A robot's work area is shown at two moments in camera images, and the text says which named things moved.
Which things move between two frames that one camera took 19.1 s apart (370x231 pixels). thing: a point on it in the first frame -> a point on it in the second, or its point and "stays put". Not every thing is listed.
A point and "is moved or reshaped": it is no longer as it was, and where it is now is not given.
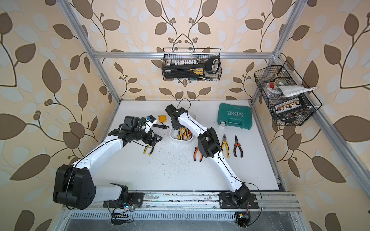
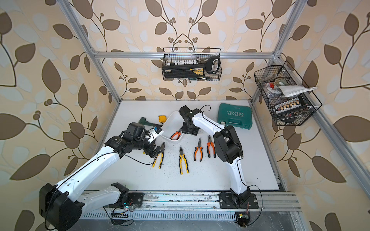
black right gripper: [175, 126] -> [184, 129]
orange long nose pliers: [196, 150] stays put
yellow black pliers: [225, 142] is moved or reshaped
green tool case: [235, 115] stays put
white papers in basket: [292, 90] stays put
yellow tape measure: [162, 119] stays put
